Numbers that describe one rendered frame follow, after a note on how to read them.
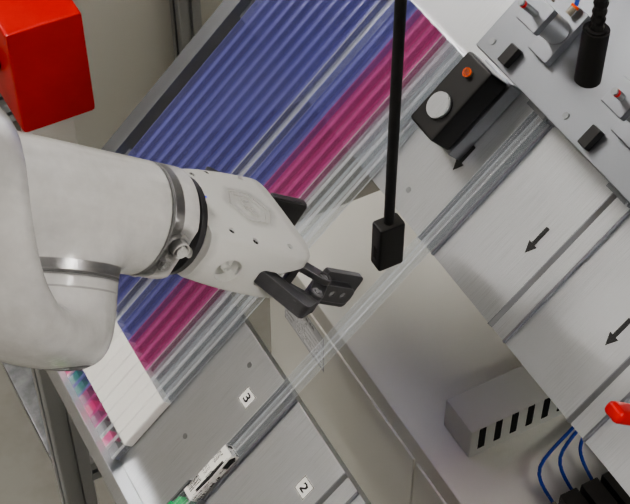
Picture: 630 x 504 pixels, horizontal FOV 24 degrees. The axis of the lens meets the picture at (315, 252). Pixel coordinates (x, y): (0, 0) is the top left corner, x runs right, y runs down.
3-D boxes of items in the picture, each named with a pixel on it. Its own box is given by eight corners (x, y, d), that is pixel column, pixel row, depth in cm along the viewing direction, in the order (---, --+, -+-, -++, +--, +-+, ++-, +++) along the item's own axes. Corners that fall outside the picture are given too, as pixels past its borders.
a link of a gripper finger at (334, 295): (321, 288, 109) (380, 298, 113) (300, 260, 110) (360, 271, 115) (298, 320, 110) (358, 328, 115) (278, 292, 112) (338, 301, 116)
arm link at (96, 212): (169, 284, 101) (177, 154, 102) (8, 260, 92) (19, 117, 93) (95, 289, 107) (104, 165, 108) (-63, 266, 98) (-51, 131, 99)
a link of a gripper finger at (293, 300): (281, 304, 105) (332, 309, 109) (229, 235, 109) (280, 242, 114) (272, 316, 106) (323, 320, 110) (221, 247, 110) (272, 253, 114)
